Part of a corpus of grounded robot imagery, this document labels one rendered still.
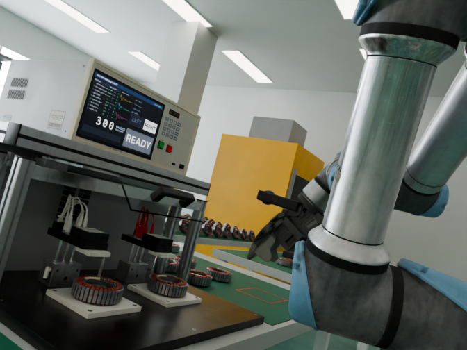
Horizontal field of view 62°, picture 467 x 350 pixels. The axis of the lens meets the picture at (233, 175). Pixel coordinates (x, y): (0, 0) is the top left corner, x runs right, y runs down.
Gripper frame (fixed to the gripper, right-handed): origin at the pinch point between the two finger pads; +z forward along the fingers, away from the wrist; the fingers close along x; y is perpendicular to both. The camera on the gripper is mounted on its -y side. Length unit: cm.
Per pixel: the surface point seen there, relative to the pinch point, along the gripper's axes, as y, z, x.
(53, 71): -61, 1, -31
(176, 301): -3.9, 23.5, -3.0
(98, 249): -19.1, 21.5, -22.3
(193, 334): 9.0, 16.5, -13.6
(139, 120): -45.0, -2.4, -13.1
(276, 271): -30, 46, 134
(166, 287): -8.5, 23.6, -3.5
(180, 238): -99, 92, 141
